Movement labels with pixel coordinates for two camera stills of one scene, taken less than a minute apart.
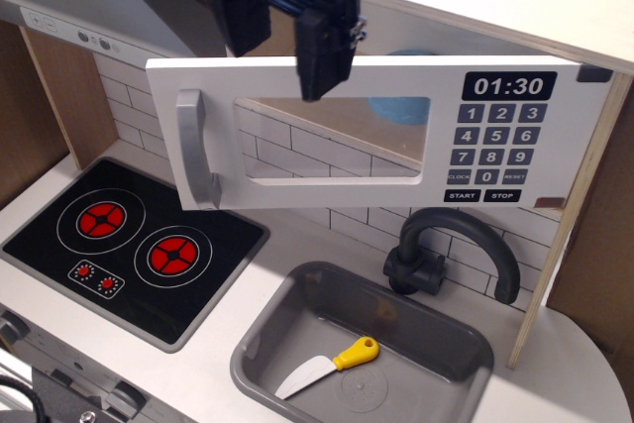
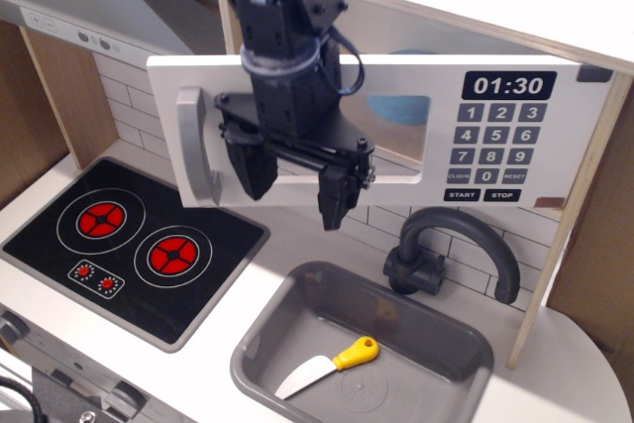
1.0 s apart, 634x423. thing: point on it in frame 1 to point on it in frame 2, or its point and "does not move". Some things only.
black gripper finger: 244,13 to 257,163
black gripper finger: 325,43 to 339,191
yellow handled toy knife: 316,367 does not move
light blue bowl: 404,110 does not move
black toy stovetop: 120,241 does not move
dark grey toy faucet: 411,270 does not move
